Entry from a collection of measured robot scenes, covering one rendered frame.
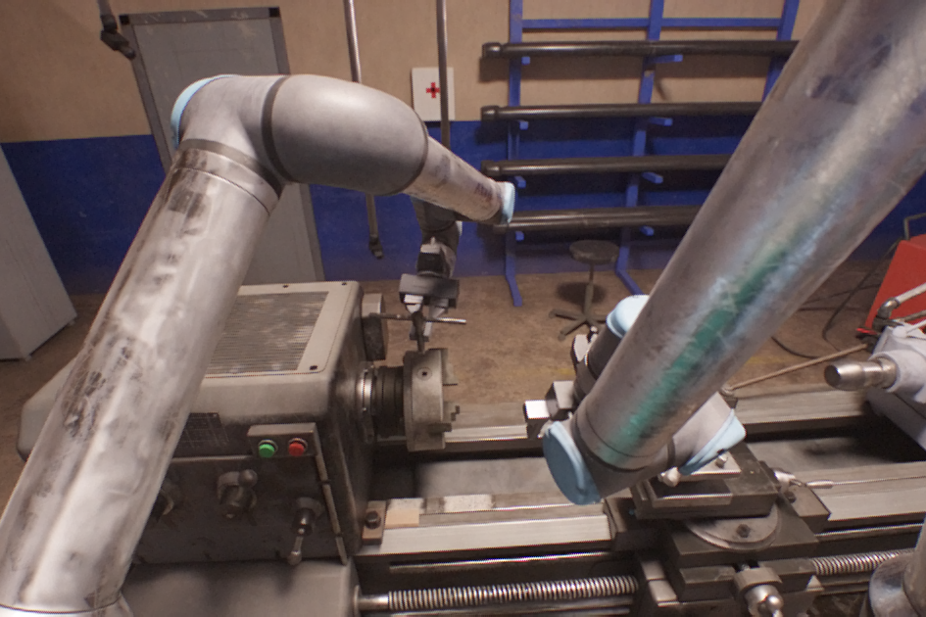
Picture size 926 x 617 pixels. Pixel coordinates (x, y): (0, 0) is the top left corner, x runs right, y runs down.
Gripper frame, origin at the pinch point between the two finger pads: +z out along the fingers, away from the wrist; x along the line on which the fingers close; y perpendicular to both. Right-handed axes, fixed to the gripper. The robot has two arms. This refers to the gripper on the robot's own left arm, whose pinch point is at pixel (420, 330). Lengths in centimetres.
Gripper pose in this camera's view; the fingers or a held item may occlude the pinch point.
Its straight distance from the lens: 103.7
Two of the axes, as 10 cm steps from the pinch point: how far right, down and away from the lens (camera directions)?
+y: 0.1, 5.9, 8.0
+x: -9.9, -1.0, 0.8
